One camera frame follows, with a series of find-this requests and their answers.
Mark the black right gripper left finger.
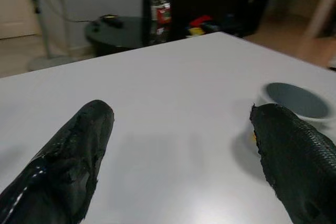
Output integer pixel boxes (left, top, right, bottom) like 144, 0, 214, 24
0, 99, 116, 224

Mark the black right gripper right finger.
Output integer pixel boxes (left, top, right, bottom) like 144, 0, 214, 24
249, 102, 336, 224

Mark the grey mug with yellow print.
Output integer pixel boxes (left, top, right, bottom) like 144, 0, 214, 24
246, 82, 332, 146

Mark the round black table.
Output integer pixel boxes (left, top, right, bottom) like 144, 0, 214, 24
83, 16, 145, 57

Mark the black yellow device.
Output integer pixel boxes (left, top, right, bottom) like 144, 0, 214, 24
100, 14, 123, 28

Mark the red packet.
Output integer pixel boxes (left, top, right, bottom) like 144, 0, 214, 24
190, 15, 212, 28

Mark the white door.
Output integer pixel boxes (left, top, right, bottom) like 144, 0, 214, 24
0, 0, 38, 40

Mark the pedestal fan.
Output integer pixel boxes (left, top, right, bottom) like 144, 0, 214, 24
12, 0, 77, 72

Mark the white door frame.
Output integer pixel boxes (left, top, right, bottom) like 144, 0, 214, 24
305, 0, 336, 39

